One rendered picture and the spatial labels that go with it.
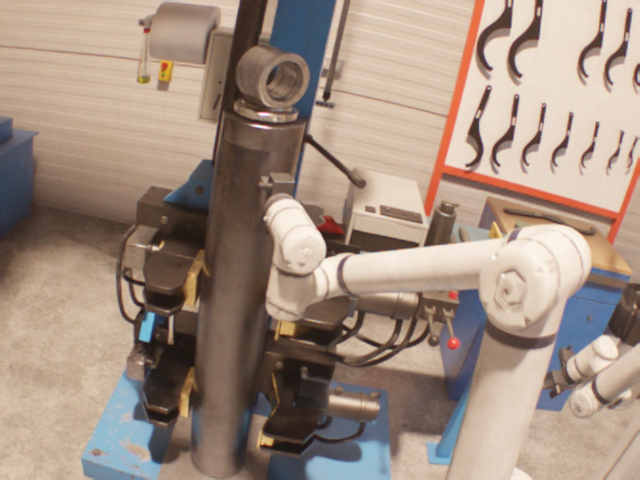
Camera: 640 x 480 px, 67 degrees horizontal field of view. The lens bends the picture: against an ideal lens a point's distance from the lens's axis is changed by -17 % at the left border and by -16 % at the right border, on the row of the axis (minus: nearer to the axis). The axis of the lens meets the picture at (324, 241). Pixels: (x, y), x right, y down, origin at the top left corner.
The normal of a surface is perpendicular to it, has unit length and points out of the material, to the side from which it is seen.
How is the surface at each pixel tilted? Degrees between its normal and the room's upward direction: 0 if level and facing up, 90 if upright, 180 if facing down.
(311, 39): 90
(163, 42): 108
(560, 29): 90
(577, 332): 90
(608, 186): 90
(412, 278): 99
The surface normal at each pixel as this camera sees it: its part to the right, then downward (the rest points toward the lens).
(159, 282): 0.20, -0.87
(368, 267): -0.73, -0.29
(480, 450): -0.62, 0.21
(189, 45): -0.09, 0.60
